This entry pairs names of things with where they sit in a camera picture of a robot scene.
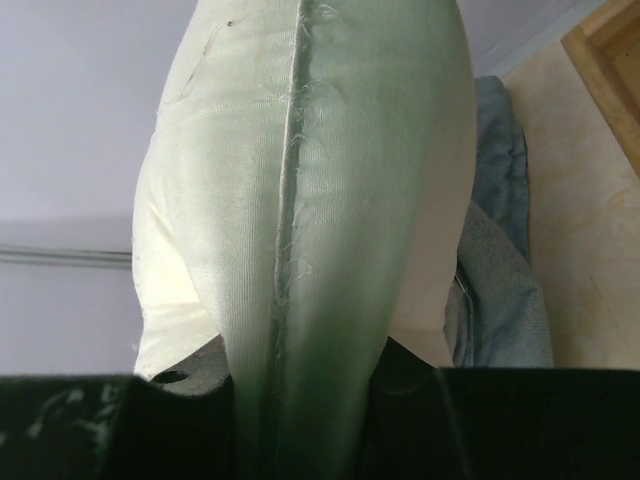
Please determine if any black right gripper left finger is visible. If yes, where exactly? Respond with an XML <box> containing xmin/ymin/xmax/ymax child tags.
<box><xmin>1</xmin><ymin>337</ymin><xmax>237</xmax><ymax>480</ymax></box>

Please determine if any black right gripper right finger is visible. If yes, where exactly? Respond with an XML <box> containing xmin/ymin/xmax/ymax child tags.
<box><xmin>358</xmin><ymin>341</ymin><xmax>639</xmax><ymax>479</ymax></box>

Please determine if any grey-blue pillowcase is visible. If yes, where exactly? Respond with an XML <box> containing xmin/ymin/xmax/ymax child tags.
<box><xmin>444</xmin><ymin>76</ymin><xmax>553</xmax><ymax>368</ymax></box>

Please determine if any white pillow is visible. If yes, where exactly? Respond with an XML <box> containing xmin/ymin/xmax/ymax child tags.
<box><xmin>132</xmin><ymin>1</ymin><xmax>476</xmax><ymax>479</ymax></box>

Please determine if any aluminium rail frame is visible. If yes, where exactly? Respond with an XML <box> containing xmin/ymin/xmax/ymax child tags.
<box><xmin>1</xmin><ymin>245</ymin><xmax>132</xmax><ymax>270</ymax></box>

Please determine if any wooden clothes rack frame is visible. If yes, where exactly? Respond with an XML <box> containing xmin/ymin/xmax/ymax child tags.
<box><xmin>561</xmin><ymin>1</ymin><xmax>639</xmax><ymax>172</ymax></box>

